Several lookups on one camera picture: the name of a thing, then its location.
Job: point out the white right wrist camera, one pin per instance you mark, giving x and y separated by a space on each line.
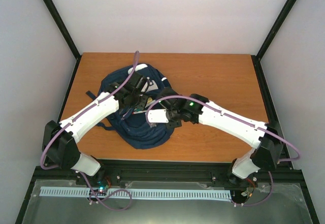
157 116

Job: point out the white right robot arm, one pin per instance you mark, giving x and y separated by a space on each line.
263 139

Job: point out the red cap whiteboard marker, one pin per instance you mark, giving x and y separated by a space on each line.
138 112

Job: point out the black aluminium frame rail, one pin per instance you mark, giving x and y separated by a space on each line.
120 173

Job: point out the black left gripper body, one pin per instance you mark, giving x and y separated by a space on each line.
138 104

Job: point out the light blue slotted cable duct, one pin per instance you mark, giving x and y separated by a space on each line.
137 194

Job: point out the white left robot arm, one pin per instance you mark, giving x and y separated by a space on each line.
60 140

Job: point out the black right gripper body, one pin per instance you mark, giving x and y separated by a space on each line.
173 114

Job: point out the navy blue backpack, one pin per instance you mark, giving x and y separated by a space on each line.
133 128

